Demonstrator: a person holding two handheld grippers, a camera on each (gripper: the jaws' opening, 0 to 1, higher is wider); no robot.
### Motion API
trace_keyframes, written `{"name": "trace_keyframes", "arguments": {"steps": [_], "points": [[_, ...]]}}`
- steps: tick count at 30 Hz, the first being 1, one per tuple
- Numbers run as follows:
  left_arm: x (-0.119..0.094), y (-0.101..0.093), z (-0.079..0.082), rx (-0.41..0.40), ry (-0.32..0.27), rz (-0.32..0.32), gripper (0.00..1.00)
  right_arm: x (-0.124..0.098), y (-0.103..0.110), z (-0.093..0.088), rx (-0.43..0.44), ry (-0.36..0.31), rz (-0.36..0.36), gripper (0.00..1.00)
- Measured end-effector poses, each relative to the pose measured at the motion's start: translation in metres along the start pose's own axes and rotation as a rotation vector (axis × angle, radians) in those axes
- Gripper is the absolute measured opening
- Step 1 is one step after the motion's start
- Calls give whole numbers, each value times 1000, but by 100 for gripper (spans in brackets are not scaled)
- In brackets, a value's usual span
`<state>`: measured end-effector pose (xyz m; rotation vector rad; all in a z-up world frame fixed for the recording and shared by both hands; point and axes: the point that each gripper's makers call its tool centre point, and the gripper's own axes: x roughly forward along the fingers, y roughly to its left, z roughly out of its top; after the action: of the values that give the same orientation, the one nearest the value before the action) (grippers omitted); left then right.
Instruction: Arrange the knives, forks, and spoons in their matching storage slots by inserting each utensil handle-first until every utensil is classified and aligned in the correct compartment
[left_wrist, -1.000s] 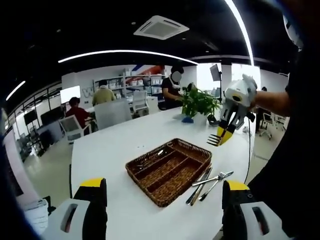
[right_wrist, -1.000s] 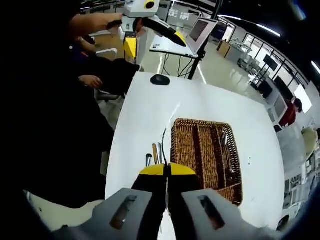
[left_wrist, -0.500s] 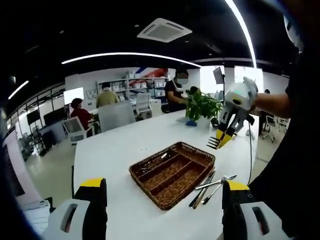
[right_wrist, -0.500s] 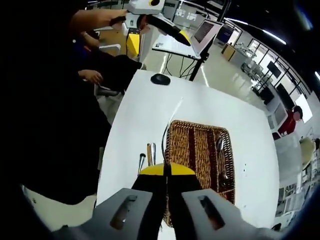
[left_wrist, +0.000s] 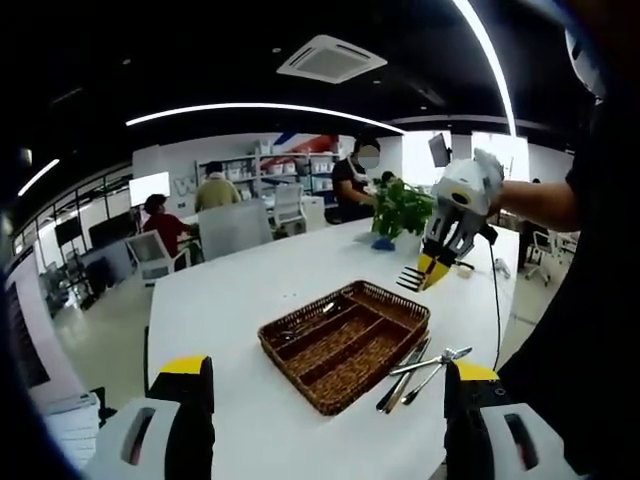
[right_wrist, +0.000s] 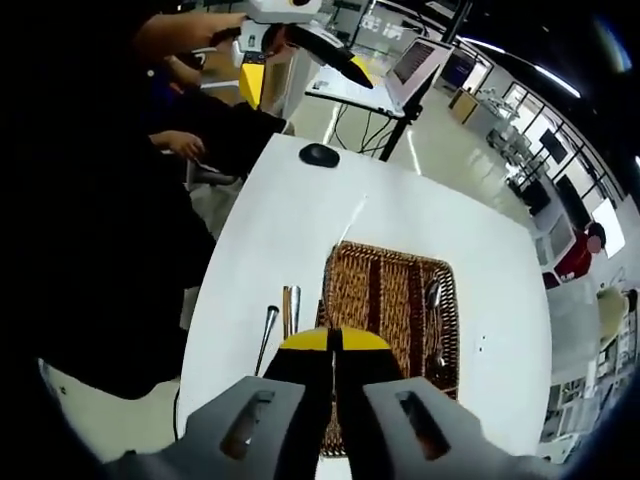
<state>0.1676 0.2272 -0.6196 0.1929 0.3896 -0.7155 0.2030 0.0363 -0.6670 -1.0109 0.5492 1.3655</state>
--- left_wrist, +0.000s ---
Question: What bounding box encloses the white storage shelf with boxes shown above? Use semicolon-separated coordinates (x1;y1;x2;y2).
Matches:
195;139;341;194

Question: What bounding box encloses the white cabinet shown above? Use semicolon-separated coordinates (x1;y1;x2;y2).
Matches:
303;195;327;231

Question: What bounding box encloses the silver spoon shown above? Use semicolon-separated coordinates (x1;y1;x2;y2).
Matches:
271;319;321;347
299;301;342;331

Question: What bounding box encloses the person's black shirt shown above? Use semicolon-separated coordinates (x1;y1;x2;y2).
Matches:
499;0;640;480

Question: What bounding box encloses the white wall screen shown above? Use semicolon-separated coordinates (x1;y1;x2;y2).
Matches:
128;171;171;207

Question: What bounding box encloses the black television on stand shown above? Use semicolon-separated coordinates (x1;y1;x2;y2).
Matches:
53;219;81;244

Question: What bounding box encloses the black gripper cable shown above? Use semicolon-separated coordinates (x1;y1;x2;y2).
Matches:
486;234;505;372

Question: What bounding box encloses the white ceiling light strip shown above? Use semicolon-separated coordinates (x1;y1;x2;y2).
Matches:
452;0;519;136
17;158;60;197
124;102;406;135

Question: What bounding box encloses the brown wicker storage tray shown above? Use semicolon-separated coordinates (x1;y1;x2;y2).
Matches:
257;279;431;417

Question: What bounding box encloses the black monitor on stand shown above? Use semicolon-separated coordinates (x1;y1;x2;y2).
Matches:
428;132;451;168

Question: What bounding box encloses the wide black display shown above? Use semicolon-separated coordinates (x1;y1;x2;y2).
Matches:
88;212;132;246

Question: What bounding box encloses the grey chair back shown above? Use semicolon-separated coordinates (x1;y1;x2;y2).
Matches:
197;199;274;262

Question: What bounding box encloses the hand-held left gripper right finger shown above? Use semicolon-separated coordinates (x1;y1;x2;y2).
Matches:
442;359;581;480

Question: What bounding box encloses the green potted plant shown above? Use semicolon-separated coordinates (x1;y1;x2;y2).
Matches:
369;175;436;246

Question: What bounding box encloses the white ceiling air conditioner vent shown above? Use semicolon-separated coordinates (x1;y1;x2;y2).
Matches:
276;34;389;85

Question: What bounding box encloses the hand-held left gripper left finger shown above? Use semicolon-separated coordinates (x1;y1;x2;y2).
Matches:
82;354;217;480

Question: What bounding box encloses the white chest-worn device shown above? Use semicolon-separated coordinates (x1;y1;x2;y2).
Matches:
564;24;609;99

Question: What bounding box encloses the white mesh office chair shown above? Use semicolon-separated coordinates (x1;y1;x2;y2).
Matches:
272;183;305;226
124;230;192;287

